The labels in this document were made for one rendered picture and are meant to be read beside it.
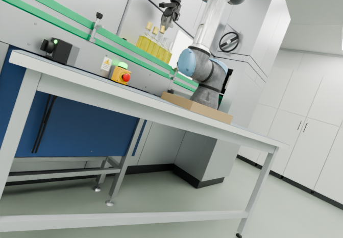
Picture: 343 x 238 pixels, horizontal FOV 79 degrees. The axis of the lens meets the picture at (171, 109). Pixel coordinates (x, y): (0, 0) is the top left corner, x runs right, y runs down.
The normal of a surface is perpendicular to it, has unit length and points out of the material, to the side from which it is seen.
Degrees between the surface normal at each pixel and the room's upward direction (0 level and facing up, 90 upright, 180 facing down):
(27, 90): 90
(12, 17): 90
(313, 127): 90
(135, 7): 90
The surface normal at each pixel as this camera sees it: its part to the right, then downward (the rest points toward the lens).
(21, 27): 0.72, 0.31
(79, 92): 0.51, 0.24
